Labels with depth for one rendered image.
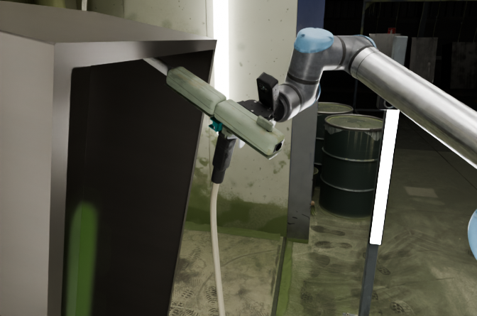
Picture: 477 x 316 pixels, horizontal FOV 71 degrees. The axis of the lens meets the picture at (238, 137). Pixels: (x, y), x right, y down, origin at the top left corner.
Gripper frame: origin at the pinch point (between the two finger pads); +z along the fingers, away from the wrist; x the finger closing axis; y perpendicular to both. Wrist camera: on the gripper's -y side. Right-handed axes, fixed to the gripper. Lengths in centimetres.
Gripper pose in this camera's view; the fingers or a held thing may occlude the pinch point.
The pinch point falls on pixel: (226, 127)
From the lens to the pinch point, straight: 70.6
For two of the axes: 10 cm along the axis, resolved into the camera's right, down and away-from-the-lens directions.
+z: -6.3, 3.7, -6.9
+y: -2.1, 7.7, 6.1
